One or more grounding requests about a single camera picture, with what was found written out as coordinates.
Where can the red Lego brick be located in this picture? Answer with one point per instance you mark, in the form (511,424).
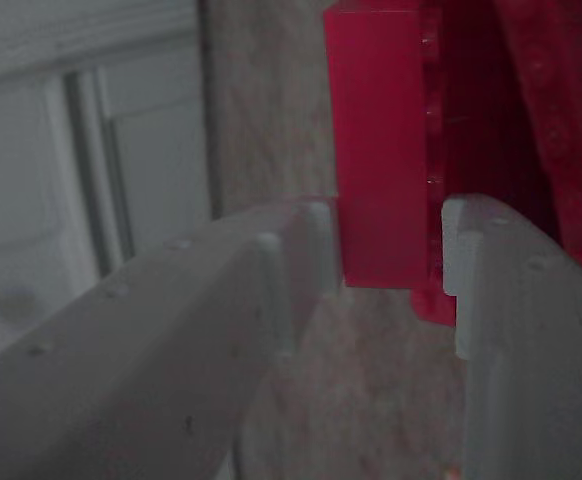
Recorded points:
(378,150)

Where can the white panelled door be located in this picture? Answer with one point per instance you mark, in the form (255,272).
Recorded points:
(31,175)

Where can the red container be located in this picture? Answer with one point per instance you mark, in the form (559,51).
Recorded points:
(561,100)

